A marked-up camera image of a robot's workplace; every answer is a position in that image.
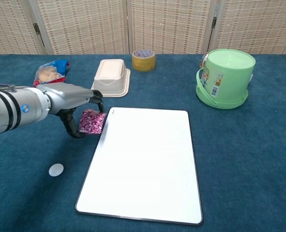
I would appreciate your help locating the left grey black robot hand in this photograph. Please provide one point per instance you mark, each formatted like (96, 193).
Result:
(65, 96)

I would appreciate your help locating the pink patterned packet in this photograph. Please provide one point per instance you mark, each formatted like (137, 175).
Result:
(92, 123)

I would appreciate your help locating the white oval pebble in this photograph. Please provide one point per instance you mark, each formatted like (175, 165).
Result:
(55, 169)

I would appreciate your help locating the white board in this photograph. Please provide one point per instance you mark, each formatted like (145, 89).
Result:
(142, 166)

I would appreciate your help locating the blue red snack bag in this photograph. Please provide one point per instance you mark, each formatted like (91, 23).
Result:
(48, 73)

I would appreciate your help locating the beige plastic food container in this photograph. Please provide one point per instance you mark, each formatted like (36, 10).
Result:
(110, 77)

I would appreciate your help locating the yellow packing tape roll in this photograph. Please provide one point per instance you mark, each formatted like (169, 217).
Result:
(143, 61)

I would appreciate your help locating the woven folding screen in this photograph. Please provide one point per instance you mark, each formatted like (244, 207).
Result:
(142, 25)

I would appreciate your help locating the teal fabric tablecloth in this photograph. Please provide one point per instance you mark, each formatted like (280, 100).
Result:
(242, 157)

